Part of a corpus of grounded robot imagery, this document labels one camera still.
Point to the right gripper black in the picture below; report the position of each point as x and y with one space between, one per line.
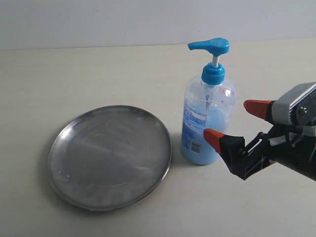
291 146

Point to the round metal plate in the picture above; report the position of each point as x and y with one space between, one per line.
109 158

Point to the blue soap pump bottle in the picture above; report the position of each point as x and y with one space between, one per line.
209 100

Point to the right wrist camera grey black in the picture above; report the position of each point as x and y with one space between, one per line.
296 107

